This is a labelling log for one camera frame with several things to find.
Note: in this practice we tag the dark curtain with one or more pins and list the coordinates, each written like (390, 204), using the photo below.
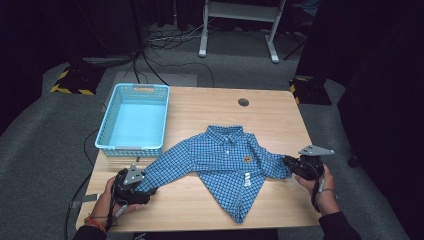
(376, 83)

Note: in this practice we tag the white metal table frame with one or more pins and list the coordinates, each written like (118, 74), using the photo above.
(240, 13)

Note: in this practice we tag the dark round table grommet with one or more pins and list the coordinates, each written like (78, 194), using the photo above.
(243, 102)

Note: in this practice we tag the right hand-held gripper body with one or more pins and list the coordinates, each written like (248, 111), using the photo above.
(310, 163)

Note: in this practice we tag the light blue plastic basket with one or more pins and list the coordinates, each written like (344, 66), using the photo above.
(135, 121)

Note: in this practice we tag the grey tape strip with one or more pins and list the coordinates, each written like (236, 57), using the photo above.
(90, 198)

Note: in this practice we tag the person's right hand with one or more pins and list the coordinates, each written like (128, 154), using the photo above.
(325, 195)

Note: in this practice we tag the person's left hand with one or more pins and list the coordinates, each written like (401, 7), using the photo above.
(103, 203)

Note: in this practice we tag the blue plaid shirt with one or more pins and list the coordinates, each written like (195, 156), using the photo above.
(226, 163)

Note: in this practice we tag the black yellow striped base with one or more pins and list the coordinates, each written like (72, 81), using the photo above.
(75, 80)
(310, 90)

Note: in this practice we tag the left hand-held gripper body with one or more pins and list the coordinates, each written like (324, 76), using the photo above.
(131, 186)

